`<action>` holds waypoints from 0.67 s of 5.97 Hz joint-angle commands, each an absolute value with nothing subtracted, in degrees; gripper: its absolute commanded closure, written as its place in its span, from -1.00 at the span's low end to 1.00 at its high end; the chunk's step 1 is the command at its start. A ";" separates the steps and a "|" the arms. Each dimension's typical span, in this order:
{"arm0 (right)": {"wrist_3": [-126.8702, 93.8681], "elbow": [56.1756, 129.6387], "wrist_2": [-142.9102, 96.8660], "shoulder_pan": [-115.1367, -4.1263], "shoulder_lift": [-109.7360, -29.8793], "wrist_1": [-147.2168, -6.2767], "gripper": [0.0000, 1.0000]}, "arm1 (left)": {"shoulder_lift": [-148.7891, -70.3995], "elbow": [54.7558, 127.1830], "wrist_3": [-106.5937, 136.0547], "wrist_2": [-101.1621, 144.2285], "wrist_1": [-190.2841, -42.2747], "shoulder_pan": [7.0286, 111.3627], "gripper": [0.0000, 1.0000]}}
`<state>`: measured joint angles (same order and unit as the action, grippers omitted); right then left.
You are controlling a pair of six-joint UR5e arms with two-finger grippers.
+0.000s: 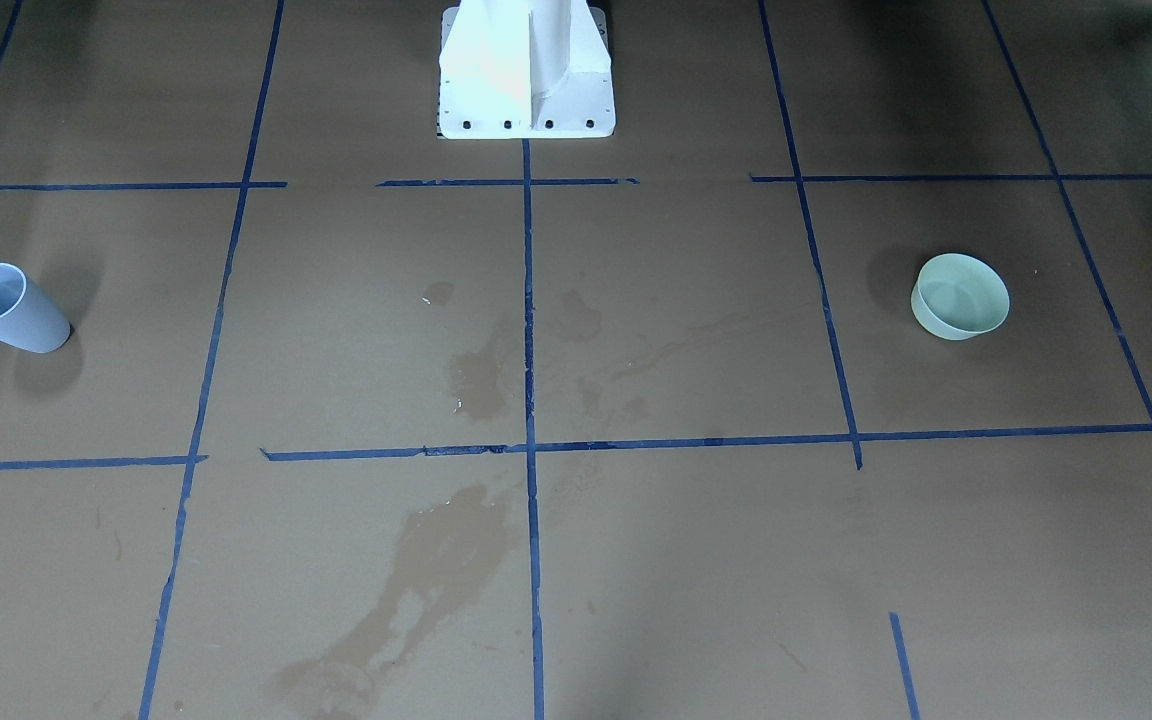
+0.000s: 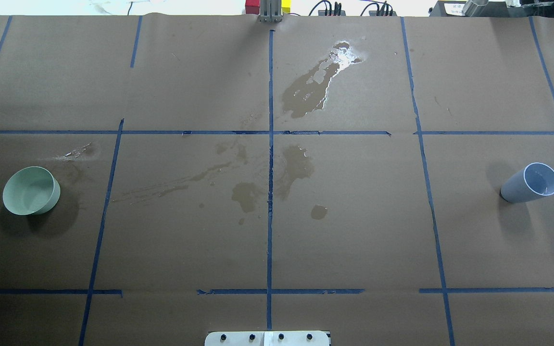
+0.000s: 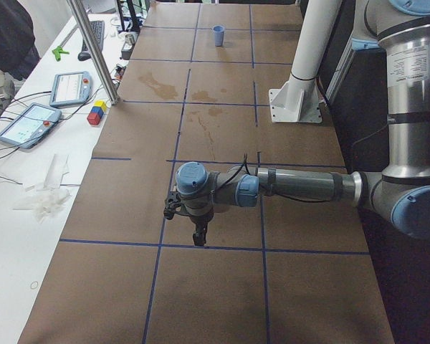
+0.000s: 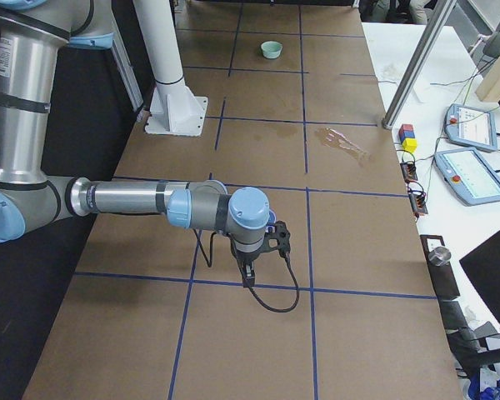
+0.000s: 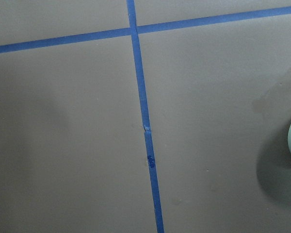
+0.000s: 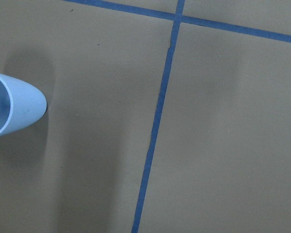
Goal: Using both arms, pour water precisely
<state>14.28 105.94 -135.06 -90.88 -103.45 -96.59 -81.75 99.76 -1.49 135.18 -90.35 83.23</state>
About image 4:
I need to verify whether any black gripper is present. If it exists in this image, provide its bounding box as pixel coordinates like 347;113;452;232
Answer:
231;241;262;288

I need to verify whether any mint green ceramic bowl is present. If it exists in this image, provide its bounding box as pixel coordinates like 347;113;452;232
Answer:
260;41;283;59

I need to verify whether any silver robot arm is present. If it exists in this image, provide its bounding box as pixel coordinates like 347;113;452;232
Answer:
0;1;270;288

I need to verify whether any white mounting pillar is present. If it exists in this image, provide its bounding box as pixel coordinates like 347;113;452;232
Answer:
133;0;208;137

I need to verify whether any lower orange connector module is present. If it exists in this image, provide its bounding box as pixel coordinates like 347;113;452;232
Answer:
407;189;428;217

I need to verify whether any orange connector module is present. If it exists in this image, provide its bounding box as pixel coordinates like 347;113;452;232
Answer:
400;161;418;183
407;189;428;217

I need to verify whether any upper orange connector module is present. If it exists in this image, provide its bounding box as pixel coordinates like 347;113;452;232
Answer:
400;161;418;183

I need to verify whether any steel cylinder cup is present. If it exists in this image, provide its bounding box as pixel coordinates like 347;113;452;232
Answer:
427;246;452;267

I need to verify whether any yellow cube block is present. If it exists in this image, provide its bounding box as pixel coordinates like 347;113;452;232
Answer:
401;137;418;153

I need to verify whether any red blue block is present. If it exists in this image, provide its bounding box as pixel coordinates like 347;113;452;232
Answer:
398;123;416;143

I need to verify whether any near teach pendant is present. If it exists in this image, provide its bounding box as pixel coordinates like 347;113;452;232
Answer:
434;147;500;206

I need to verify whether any teach pendant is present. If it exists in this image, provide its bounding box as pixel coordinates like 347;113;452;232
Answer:
443;103;498;152
434;147;500;206

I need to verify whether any black computer monitor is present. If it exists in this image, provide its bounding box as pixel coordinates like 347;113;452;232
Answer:
460;231;500;323

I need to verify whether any far teach pendant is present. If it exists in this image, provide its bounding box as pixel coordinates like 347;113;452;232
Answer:
443;103;498;152

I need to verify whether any black camera cable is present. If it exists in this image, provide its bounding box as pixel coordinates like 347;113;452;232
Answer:
194;227;299;313

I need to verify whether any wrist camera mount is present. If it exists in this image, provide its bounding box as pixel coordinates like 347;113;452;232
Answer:
261;221;291;259

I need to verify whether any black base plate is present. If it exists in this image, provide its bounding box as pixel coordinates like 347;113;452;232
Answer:
420;234;460;301

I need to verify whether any aluminium frame post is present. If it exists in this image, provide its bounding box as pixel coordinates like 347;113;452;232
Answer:
382;0;458;130

